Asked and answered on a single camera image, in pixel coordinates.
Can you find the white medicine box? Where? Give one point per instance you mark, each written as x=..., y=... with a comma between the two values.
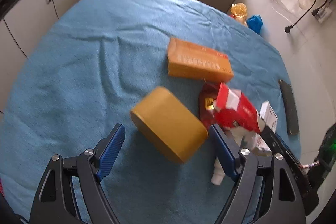
x=269, y=115

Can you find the black power adapter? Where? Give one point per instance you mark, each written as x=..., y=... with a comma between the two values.
x=319, y=12

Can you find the yellow plastic bag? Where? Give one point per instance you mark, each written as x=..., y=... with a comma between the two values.
x=237, y=12

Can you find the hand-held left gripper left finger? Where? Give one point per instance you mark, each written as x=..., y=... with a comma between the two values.
x=111, y=150

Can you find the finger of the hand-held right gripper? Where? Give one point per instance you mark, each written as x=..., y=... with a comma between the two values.
x=288, y=153

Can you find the black smartphone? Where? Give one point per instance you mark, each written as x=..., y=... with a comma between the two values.
x=288, y=108

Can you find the white plastic bottle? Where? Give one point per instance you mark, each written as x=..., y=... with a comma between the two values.
x=218, y=174

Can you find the white snack packet red print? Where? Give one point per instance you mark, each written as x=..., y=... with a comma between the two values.
x=252, y=140

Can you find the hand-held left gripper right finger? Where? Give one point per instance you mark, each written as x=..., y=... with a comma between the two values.
x=223, y=153

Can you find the orange cardboard box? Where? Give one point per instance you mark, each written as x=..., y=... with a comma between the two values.
x=197, y=61

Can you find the blue tablecloth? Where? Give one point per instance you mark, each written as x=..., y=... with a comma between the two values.
x=78, y=69

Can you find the blue plastic bag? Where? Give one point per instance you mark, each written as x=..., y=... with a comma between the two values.
x=254, y=24

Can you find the red white torn carton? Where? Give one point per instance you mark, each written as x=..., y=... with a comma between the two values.
x=236, y=111

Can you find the brown tape roll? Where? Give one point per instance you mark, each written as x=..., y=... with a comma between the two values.
x=168, y=121

